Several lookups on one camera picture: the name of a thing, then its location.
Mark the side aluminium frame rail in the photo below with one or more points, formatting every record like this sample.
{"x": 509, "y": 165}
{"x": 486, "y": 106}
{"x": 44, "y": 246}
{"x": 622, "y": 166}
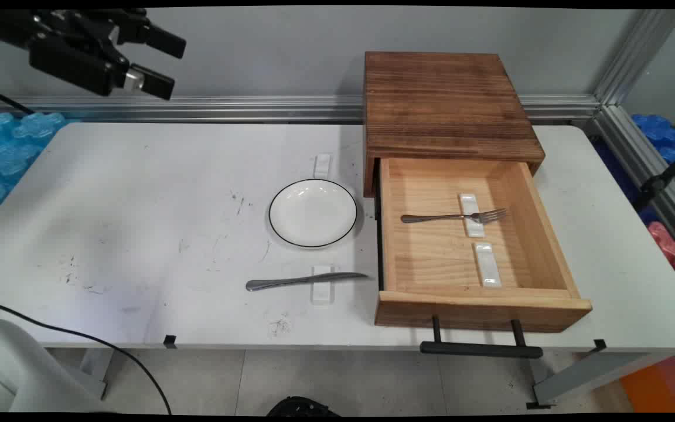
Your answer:
{"x": 648, "y": 170}

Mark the horizontal aluminium frame rail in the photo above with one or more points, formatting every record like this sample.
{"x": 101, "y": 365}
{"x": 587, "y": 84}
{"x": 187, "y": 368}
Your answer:
{"x": 226, "y": 108}

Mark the silver metal fork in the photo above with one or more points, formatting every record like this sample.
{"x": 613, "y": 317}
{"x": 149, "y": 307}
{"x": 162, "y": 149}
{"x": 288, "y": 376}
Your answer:
{"x": 437, "y": 217}

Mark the black object on floor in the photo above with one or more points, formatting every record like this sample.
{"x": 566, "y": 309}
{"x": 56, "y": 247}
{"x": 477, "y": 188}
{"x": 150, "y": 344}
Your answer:
{"x": 299, "y": 407}

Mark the dark wooden drawer cabinet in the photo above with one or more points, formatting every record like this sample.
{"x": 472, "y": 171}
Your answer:
{"x": 449, "y": 105}

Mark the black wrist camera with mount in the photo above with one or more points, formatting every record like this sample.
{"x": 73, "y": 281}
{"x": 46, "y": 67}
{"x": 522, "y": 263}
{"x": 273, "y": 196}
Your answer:
{"x": 74, "y": 65}

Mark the light wooden drawer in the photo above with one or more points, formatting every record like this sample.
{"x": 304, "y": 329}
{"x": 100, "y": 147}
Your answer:
{"x": 478, "y": 305}

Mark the grey table leg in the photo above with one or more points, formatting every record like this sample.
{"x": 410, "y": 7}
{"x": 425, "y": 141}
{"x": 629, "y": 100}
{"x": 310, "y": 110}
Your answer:
{"x": 589, "y": 378}
{"x": 94, "y": 372}

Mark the silver metal table knife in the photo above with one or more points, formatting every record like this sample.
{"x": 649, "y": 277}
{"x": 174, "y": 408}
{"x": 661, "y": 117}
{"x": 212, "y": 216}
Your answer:
{"x": 290, "y": 282}

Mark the small black table clip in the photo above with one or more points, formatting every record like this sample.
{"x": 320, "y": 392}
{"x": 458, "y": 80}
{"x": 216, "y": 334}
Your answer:
{"x": 170, "y": 341}
{"x": 599, "y": 346}

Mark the blue foam mat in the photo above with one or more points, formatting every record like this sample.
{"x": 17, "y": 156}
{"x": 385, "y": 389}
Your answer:
{"x": 662, "y": 138}
{"x": 9, "y": 152}

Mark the black tripod stand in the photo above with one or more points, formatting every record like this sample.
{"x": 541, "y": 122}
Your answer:
{"x": 665, "y": 176}

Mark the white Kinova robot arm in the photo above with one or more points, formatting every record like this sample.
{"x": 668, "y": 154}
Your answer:
{"x": 15, "y": 369}

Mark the white ceramic cutlery rest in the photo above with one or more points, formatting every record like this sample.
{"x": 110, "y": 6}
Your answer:
{"x": 321, "y": 165}
{"x": 487, "y": 264}
{"x": 471, "y": 205}
{"x": 322, "y": 296}

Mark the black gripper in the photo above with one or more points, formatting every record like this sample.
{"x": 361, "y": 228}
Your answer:
{"x": 82, "y": 26}

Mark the pink foam piece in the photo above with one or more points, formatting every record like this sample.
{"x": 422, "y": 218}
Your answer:
{"x": 665, "y": 241}

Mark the upright aluminium frame post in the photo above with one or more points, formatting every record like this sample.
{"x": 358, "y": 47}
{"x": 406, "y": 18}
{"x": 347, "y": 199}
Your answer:
{"x": 636, "y": 58}

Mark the white plate with black rim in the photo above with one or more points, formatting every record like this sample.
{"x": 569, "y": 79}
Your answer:
{"x": 313, "y": 212}

